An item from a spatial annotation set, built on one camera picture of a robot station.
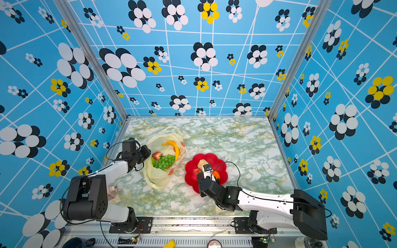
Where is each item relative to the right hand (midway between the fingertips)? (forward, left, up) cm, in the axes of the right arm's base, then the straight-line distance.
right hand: (202, 180), depth 79 cm
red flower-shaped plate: (+12, -8, -6) cm, 16 cm away
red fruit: (+6, +4, -3) cm, 8 cm away
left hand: (+20, +31, -1) cm, 37 cm away
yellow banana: (+26, +19, -4) cm, 32 cm away
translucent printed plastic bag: (+23, +23, -7) cm, 33 cm away
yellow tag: (-27, +14, -9) cm, 31 cm away
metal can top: (-27, -5, +2) cm, 27 cm away
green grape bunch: (+12, +23, -4) cm, 26 cm away
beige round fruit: (+10, +1, -1) cm, 11 cm away
